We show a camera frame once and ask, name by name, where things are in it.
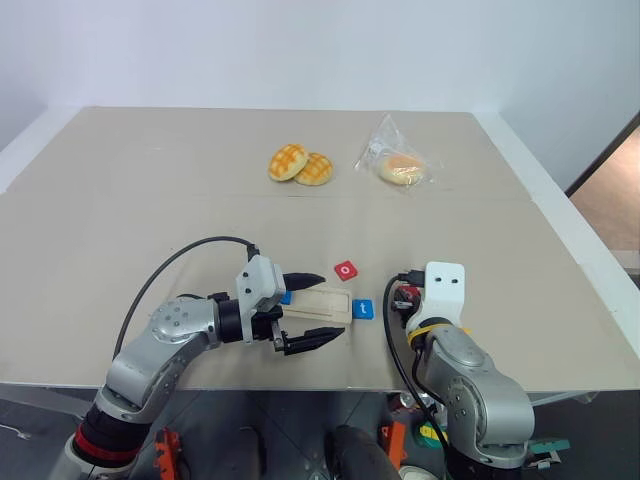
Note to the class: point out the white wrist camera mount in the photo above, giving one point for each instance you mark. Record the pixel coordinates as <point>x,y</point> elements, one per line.
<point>257,285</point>
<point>445,290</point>

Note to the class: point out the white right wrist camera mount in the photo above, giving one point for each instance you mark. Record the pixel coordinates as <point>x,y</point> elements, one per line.
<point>445,290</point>

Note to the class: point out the teal plastic object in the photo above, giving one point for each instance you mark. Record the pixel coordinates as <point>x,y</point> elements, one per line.
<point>550,449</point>

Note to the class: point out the pale round bun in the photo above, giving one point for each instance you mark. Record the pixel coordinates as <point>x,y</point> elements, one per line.
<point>401,169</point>

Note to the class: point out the blue letter o block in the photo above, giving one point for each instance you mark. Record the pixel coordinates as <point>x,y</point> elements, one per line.
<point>286,299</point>

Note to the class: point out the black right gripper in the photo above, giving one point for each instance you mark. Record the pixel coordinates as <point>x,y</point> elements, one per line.
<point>401,306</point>

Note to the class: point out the dark door frame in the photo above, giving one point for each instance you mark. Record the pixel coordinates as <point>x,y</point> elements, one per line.
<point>607,147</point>

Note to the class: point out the orange plastic object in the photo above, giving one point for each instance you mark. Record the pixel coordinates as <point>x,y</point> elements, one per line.
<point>395,442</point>

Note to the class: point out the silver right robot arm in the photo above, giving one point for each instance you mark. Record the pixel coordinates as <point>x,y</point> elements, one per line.
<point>475,390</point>

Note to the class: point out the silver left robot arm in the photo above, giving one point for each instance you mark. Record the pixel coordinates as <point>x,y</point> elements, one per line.
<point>165,330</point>

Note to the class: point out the golden crosshatched bun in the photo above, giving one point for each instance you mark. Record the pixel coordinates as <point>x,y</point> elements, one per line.
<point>318,171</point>
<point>285,162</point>

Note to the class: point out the wooden letter tray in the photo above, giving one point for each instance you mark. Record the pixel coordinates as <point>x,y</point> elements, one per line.
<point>320,302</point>

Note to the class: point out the green and yellow object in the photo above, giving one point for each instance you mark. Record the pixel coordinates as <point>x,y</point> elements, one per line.
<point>431,433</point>

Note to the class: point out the red drink can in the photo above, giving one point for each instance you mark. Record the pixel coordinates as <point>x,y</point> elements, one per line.
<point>406,399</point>

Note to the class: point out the blue letter t block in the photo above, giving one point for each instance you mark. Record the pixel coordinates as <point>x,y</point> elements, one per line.
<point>363,309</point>

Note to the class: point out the red letter o block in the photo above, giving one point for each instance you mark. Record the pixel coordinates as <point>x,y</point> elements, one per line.
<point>346,270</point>

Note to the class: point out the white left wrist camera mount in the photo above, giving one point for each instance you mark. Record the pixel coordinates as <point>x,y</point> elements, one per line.
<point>257,285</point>

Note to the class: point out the orange and black tool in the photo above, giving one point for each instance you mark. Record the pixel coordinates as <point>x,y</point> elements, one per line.
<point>167,450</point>

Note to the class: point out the clear plastic bag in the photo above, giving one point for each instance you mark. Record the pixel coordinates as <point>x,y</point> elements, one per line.
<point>382,140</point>

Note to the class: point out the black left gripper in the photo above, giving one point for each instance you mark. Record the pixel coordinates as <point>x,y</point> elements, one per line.
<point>265,325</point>

